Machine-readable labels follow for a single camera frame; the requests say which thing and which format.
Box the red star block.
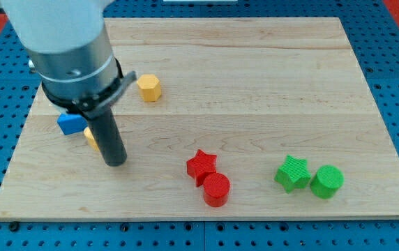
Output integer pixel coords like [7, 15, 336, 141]
[186, 149, 217, 187]

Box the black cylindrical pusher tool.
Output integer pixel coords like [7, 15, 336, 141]
[87, 108, 127, 167]

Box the blue block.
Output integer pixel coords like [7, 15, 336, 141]
[57, 114, 87, 135]

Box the red cylinder block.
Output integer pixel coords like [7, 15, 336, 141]
[203, 173, 231, 207]

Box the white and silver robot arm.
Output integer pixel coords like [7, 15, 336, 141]
[1, 0, 137, 167]

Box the wooden board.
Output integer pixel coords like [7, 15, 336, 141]
[0, 17, 399, 222]

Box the yellow block behind tool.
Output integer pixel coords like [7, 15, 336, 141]
[83, 127, 100, 151]

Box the green cylinder block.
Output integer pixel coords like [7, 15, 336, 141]
[310, 165, 345, 199]

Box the yellow hexagon block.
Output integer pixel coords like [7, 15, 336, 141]
[137, 74, 162, 102]

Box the green star block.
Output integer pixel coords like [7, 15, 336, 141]
[274, 155, 311, 193]

